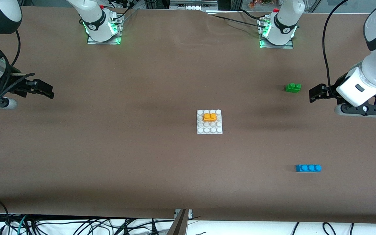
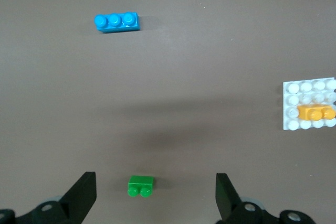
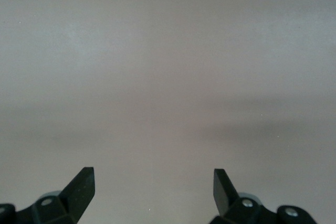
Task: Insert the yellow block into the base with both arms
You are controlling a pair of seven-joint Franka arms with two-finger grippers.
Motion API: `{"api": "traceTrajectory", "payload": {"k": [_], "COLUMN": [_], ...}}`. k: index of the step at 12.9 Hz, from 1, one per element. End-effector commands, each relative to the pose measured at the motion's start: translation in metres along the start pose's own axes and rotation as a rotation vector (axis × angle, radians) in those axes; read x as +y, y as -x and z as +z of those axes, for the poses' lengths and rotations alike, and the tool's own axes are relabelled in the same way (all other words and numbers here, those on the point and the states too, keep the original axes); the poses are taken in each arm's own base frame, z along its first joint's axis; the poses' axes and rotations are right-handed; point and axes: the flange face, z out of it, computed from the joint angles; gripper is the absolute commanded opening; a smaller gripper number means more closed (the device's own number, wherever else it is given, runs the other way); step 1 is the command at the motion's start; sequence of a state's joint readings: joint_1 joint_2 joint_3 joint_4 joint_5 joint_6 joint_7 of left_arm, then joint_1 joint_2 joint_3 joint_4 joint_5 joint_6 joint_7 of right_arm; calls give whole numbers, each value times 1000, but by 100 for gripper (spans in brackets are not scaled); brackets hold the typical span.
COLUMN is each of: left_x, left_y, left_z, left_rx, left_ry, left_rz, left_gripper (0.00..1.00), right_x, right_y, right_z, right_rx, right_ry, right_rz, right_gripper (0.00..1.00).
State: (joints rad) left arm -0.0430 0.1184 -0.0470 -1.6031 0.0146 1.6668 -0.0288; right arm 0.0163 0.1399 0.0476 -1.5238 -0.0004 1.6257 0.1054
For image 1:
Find black base power cable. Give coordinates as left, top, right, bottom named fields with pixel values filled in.
left=116, top=8, right=139, bottom=21

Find brown table cover sheet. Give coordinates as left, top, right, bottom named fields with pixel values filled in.
left=0, top=7, right=376, bottom=225

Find teal floor cable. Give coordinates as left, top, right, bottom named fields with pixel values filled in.
left=10, top=215, right=28, bottom=235

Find long black table cable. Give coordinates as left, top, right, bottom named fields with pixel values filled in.
left=211, top=14, right=267, bottom=26

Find dark aluminium beam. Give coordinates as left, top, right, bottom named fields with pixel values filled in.
left=166, top=209, right=189, bottom=235

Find orange background clutter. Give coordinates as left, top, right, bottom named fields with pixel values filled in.
left=248, top=0, right=273, bottom=9

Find tangled black floor cables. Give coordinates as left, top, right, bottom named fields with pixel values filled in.
left=28, top=217, right=175, bottom=235

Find small metal corner bracket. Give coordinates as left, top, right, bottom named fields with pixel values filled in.
left=174, top=209, right=193, bottom=220

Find white studded base plate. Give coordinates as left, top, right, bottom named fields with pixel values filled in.
left=196, top=109, right=223, bottom=135

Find white power strip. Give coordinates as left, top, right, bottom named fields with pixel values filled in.
left=169, top=0, right=218, bottom=10

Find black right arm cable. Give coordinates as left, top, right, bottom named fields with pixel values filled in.
left=0, top=31, right=35, bottom=100

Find blue three-stud block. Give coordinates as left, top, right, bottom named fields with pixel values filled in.
left=295, top=164, right=322, bottom=173

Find short black table cable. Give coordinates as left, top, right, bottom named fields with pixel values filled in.
left=239, top=9, right=267, bottom=21

